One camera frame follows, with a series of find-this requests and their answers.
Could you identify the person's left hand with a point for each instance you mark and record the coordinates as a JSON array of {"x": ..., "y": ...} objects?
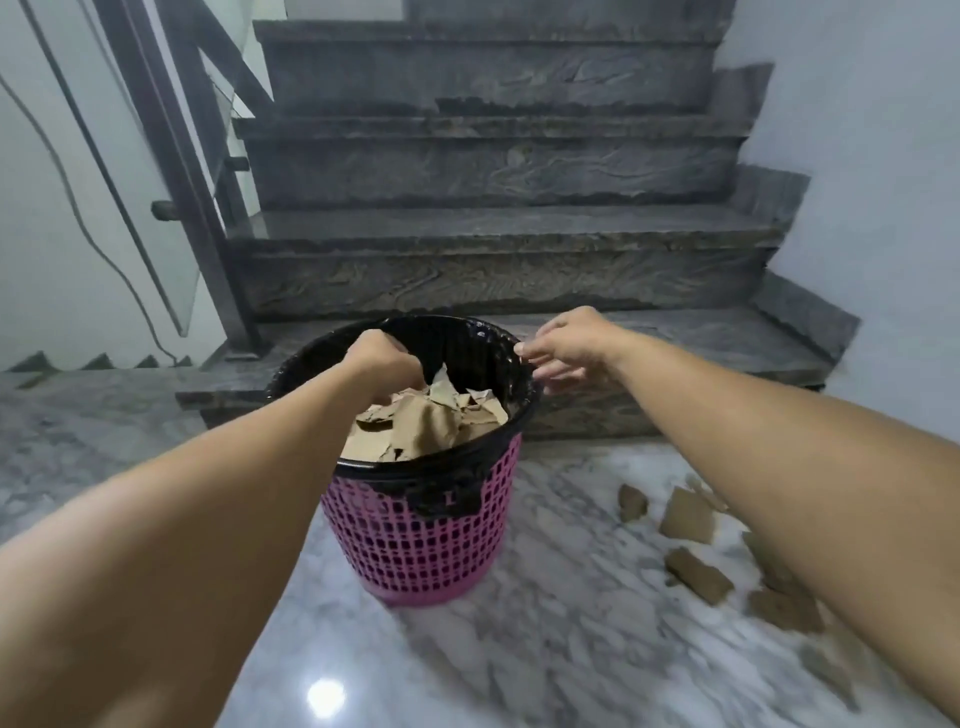
[{"x": 382, "y": 360}]

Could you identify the person's right hand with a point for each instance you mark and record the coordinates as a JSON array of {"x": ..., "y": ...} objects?
[{"x": 577, "y": 345}]

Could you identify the cardboard scraps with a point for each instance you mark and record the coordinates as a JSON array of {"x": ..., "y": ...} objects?
[{"x": 420, "y": 427}]

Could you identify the black plastic bag liner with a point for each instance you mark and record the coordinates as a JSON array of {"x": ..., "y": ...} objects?
[{"x": 465, "y": 345}]

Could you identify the pink bin with black liner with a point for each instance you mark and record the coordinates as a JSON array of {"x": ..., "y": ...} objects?
[{"x": 420, "y": 555}]

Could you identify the pile of brown paper pieces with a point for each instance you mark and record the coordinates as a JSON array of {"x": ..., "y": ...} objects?
[{"x": 688, "y": 516}]

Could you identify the person's right forearm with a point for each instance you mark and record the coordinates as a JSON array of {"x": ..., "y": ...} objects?
[{"x": 825, "y": 510}]

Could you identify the person's left forearm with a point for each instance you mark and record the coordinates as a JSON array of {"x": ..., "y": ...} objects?
[{"x": 150, "y": 585}]

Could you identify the grey granite staircase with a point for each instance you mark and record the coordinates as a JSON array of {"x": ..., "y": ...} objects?
[{"x": 487, "y": 262}]

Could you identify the metal framed glass panel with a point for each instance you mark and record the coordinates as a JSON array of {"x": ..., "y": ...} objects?
[{"x": 210, "y": 247}]

